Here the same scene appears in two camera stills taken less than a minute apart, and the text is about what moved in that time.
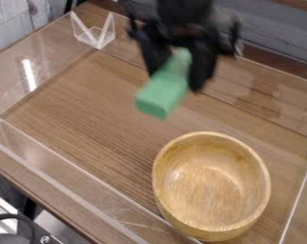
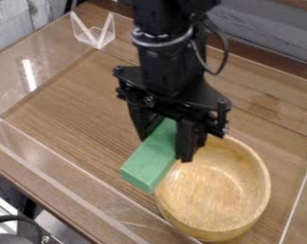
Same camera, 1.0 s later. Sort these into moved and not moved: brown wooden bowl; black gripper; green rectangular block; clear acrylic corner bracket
Moved: green rectangular block; black gripper
Not moved: brown wooden bowl; clear acrylic corner bracket
